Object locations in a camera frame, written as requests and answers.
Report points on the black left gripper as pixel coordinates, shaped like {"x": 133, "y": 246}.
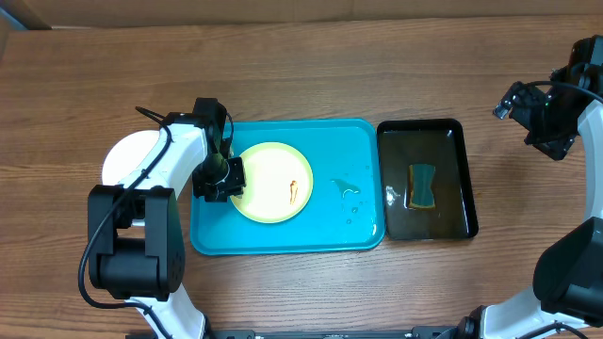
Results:
{"x": 236, "y": 186}

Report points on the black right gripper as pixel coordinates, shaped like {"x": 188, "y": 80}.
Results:
{"x": 520, "y": 101}

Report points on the yellow plate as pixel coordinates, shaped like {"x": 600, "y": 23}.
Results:
{"x": 279, "y": 183}

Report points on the green yellow sponge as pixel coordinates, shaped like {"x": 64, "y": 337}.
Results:
{"x": 420, "y": 186}

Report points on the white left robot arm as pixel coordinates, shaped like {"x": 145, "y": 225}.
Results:
{"x": 135, "y": 255}

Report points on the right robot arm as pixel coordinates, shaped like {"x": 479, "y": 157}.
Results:
{"x": 565, "y": 294}

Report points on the black water tray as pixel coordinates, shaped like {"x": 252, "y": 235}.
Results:
{"x": 438, "y": 142}

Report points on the teal plastic tray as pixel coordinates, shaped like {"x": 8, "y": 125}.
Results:
{"x": 345, "y": 209}

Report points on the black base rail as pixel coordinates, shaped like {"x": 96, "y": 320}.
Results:
{"x": 419, "y": 332}

